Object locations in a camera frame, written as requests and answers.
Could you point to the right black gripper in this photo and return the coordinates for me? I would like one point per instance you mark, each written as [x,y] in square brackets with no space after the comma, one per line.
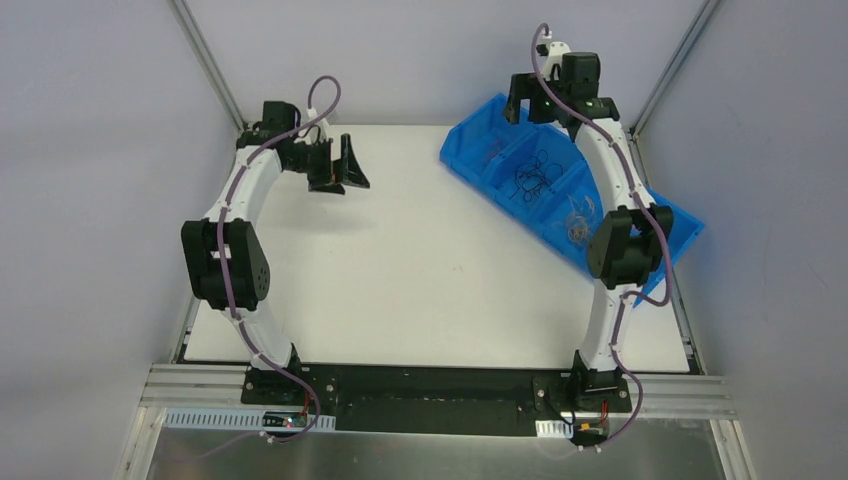
[525,87]

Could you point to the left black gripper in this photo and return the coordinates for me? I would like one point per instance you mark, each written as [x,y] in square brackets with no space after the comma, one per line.
[324,168]

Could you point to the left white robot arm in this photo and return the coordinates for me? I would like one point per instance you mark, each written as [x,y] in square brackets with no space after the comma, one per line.
[226,264]

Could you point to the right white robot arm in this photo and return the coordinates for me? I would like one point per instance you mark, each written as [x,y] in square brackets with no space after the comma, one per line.
[631,241]

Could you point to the blue compartment bin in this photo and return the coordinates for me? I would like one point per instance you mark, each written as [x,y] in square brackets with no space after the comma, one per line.
[533,172]

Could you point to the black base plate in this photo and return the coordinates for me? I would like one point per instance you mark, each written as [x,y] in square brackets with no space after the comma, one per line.
[431,400]

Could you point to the aluminium frame rail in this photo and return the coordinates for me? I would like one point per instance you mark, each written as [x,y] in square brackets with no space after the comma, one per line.
[219,386]

